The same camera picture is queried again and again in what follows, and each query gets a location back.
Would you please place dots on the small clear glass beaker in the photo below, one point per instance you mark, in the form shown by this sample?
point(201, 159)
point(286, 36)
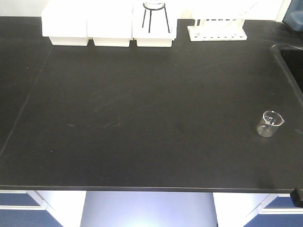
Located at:
point(269, 123)

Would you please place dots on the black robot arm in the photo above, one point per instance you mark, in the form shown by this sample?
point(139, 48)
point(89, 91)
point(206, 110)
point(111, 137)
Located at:
point(297, 198)

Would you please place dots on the right white storage bin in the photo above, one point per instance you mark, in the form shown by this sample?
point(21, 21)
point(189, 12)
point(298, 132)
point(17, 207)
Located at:
point(159, 36)

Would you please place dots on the white storage bin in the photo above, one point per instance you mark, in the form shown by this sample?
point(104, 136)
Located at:
point(109, 22)
point(159, 36)
point(64, 22)

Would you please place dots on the middle white storage bin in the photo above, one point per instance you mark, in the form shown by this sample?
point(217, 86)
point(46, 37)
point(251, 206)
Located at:
point(109, 22)

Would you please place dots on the left white storage bin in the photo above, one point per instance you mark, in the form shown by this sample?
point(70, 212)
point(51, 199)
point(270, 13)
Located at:
point(64, 22)

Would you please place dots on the white test tube rack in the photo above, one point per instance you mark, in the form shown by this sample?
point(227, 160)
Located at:
point(220, 20)

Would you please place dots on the black lab sink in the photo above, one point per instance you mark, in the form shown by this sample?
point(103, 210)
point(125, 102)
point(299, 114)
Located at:
point(290, 60)

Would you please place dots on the blue base cabinet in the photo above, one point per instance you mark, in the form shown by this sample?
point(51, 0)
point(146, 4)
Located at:
point(256, 210)
point(43, 208)

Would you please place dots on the blue plastic container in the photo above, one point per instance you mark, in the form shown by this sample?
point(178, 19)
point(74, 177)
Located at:
point(294, 15)

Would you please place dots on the black wire tripod stand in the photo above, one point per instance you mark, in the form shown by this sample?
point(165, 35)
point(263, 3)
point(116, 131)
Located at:
point(151, 6)

